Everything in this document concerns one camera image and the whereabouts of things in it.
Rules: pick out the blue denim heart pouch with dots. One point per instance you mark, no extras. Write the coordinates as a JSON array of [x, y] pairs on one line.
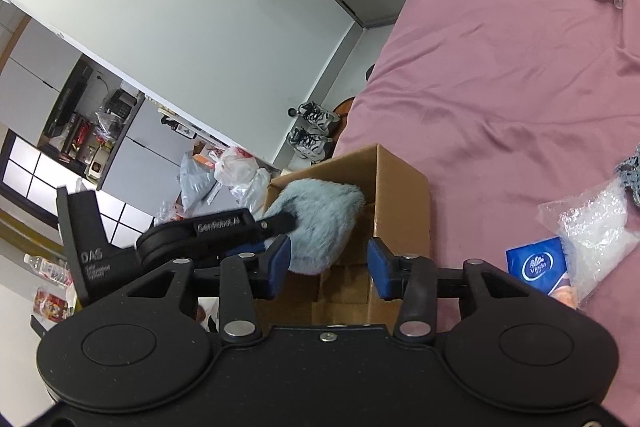
[[628, 171]]

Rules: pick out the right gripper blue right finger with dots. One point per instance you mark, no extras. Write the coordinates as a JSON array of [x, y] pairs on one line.
[[393, 275]]

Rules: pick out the white plastic shopping bag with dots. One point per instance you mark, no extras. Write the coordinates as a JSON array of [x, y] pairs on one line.
[[246, 180]]

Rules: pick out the pink bed sheet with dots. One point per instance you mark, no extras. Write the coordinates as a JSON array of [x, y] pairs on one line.
[[503, 105]]

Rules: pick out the blue tissue pack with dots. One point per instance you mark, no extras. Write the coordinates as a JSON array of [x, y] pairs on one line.
[[542, 265]]

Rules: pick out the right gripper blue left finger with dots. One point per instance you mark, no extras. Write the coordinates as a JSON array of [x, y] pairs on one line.
[[257, 270]]

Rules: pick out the brown cardboard box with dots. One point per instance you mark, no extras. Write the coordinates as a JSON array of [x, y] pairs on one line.
[[397, 209]]

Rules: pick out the grey sneaker pair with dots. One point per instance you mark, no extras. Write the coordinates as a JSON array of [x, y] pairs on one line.
[[313, 139]]

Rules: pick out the kitchen counter with appliances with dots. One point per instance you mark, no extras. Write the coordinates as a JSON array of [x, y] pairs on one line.
[[89, 119]]

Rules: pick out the clear bag of white beads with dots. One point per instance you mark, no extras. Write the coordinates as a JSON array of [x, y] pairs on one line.
[[592, 228]]

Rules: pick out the grey plastic mailer bag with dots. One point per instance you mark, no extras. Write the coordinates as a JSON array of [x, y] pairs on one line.
[[196, 181]]

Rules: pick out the grey fluffy plush slipper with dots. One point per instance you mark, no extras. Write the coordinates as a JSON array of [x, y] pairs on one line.
[[326, 213]]

